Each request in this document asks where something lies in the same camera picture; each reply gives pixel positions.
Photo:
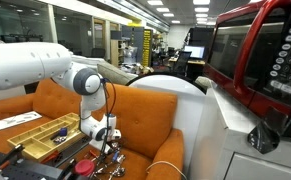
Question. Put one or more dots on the crumpled black bag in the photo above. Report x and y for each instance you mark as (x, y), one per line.
(263, 138)

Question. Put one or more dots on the white paper sheet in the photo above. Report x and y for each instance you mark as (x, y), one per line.
(16, 120)

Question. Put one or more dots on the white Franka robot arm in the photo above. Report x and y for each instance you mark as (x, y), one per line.
(25, 63)

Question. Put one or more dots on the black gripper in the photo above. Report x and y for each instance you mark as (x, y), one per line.
(104, 156)

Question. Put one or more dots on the orange fabric sofa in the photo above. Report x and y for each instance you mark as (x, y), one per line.
(141, 116)

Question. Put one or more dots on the ceiling light panel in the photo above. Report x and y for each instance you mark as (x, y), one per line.
(201, 2)
(163, 9)
(155, 2)
(201, 9)

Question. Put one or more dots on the wooden cutlery tray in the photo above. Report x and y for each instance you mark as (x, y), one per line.
(35, 140)

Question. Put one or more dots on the pinkish red plastic cup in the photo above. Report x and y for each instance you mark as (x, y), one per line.
(84, 166)

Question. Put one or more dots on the wooden shelf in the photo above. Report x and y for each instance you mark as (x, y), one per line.
(115, 51)

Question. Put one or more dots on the computer monitor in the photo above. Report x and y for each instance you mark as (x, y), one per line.
(195, 51)

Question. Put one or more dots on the grey cushion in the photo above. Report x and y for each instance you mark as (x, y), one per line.
(118, 75)

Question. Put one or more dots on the small blue block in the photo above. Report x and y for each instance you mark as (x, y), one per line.
(63, 131)

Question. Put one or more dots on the large round metal spoon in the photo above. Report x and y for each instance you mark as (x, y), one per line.
(119, 171)

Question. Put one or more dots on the perforated metal spoon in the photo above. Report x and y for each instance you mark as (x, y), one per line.
(115, 145)
(59, 139)

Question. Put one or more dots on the red microwave oven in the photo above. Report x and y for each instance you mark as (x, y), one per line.
(251, 56)

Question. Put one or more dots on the white metal cabinet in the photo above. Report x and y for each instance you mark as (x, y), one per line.
(218, 140)

